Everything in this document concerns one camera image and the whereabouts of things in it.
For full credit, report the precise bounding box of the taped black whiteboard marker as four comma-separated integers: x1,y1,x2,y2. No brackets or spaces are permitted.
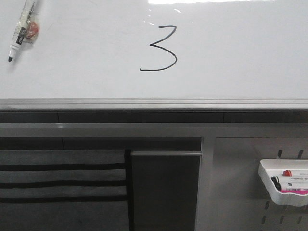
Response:
8,0,39,62

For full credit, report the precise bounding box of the dark grey metal panel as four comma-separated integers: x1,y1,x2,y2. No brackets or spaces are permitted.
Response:
132,150,201,231

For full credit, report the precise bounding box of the grey pegboard panel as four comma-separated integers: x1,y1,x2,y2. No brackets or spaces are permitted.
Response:
195,137,308,231

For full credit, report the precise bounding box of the white plastic marker tray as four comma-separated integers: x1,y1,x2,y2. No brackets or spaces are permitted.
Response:
258,159,308,207

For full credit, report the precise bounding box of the grey fabric with black stripes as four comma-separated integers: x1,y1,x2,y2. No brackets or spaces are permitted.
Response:
0,150,134,231

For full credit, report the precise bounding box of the upper black capped marker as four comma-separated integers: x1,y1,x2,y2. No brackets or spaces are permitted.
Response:
271,176,308,183

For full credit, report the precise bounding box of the black capped marker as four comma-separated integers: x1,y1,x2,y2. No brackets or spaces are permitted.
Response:
271,176,308,183
275,182,308,191

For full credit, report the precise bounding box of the grey metal cross beam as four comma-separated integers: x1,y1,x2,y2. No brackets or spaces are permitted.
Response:
0,123,308,138

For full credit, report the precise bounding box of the lower black capped marker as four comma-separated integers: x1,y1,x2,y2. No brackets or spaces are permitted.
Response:
275,182,308,191

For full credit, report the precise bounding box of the red capped marker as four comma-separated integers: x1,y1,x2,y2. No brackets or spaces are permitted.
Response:
282,170,308,177

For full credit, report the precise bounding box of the white whiteboard with metal frame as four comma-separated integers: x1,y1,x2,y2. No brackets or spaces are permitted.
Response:
0,0,308,111

